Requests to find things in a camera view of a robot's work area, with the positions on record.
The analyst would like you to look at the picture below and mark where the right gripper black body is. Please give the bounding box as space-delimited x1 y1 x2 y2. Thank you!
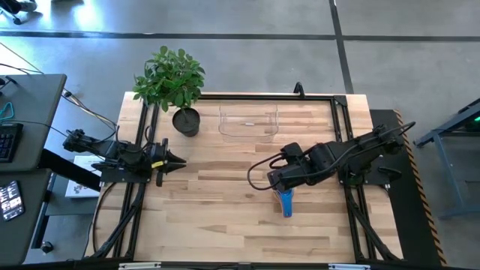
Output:
266 142 311 193

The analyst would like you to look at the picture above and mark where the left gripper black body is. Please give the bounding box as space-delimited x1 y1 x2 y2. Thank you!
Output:
149 137 170 188

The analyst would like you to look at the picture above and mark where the blue measuring cup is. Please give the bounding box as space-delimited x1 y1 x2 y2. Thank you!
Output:
279 188 296 219

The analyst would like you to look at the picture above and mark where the clear plastic basket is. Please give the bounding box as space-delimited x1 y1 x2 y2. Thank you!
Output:
217 101 280 144

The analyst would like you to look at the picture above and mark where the green plant in black pot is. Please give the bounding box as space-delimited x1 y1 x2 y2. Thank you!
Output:
131 45 206 138

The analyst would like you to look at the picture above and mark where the white printed booklet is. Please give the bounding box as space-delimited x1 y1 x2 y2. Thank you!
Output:
64 154 104 199

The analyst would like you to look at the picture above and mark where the black desk support beam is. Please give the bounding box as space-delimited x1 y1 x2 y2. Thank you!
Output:
37 148 102 192

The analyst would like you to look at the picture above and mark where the white label strip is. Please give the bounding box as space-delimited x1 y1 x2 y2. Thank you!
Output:
118 262 162 270
328 263 372 270

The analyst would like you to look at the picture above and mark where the black hazard-striped floor mat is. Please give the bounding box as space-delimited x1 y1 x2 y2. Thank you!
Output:
369 109 448 268

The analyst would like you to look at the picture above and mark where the black keyboard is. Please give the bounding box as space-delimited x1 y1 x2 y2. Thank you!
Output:
0 122 24 164

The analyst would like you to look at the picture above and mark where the black smartphone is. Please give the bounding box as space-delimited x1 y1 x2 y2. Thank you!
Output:
0 180 26 222

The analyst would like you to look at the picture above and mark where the low grey side desk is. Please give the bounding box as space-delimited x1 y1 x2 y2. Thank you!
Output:
0 168 53 267

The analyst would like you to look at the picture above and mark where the blue-grey metal stand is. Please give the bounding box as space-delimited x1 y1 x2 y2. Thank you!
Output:
412 97 480 221

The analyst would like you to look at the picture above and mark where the teal carabiner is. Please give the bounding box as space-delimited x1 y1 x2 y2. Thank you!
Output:
0 101 15 122

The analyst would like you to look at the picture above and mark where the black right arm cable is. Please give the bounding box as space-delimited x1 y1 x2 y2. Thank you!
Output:
246 151 287 192

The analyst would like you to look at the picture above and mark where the black aluminium table frame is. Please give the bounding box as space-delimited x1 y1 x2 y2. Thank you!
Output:
84 93 404 263

